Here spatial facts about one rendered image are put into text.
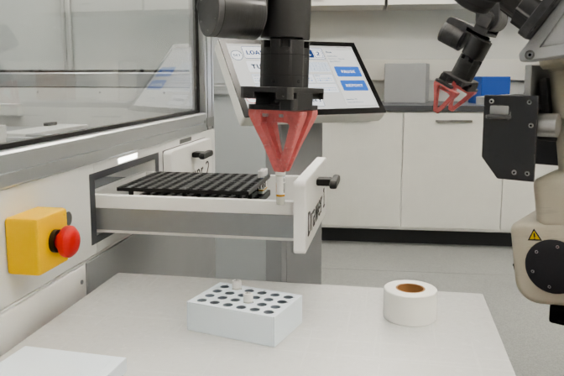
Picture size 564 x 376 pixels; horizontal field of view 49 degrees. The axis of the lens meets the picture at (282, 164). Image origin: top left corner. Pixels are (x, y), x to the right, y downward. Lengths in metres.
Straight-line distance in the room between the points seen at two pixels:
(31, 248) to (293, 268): 1.42
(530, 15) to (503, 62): 3.63
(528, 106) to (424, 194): 2.86
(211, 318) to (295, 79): 0.31
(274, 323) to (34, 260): 0.30
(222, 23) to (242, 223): 0.38
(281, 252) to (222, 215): 1.15
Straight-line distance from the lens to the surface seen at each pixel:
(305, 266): 2.16
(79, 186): 0.99
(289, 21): 0.71
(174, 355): 0.77
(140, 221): 1.01
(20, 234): 0.82
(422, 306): 0.84
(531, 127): 1.24
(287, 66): 0.71
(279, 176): 0.74
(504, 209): 4.16
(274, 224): 0.95
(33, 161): 0.88
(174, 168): 1.32
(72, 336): 0.85
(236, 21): 0.68
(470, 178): 4.09
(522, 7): 1.12
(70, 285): 0.99
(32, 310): 0.91
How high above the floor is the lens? 1.08
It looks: 8 degrees down
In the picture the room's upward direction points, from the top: straight up
